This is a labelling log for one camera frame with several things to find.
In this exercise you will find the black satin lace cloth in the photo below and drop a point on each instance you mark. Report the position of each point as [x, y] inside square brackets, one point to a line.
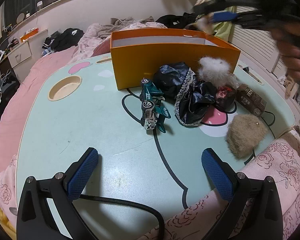
[192, 100]

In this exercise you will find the round mirror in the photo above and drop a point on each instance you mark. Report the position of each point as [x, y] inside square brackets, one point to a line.
[20, 18]

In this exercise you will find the small white table lamp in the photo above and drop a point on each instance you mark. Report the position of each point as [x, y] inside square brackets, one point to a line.
[40, 5]

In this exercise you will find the beige fur pouch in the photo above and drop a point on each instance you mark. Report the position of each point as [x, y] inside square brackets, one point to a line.
[245, 135]

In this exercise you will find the black white striped clothes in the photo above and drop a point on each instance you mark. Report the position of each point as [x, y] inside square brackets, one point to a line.
[65, 37]

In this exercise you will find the person's right hand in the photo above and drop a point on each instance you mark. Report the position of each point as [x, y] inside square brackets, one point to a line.
[292, 55]

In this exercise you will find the beige knit blanket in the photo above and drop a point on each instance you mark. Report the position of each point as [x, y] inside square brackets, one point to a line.
[120, 22]

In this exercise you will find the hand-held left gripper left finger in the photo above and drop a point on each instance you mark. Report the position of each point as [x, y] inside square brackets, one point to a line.
[82, 175]

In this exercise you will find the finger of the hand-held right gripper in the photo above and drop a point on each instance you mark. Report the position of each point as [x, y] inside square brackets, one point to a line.
[223, 17]
[215, 6]

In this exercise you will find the dark pouch with red bow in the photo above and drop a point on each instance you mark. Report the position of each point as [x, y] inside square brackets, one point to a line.
[225, 97]

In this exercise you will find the large black clothes pile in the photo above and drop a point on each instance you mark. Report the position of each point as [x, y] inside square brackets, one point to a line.
[172, 20]

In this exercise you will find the grey fur pouch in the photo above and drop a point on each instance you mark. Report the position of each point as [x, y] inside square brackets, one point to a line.
[215, 70]

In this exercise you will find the cartoon printed desktop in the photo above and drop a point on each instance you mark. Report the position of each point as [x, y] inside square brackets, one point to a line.
[90, 120]

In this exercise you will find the brown card box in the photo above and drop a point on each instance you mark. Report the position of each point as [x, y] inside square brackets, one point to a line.
[252, 101]

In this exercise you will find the dark green toy car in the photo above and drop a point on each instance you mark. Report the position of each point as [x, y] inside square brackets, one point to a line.
[150, 97]

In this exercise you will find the light green garment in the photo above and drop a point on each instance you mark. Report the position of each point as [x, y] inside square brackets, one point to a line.
[223, 31]

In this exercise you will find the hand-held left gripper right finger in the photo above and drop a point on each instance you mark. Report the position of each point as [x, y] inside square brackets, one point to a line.
[217, 175]

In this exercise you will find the orange cardboard box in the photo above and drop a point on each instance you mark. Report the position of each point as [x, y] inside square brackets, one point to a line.
[152, 62]

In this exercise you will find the small orange box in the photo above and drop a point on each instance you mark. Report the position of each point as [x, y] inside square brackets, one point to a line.
[30, 33]

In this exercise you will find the white bedside cabinet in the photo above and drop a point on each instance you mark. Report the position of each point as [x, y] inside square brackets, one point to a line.
[20, 53]

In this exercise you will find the maroon ribbed cushion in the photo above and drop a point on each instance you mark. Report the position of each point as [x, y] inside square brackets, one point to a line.
[102, 47]

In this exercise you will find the yellow cloth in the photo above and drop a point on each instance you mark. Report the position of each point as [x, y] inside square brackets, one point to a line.
[0, 220]

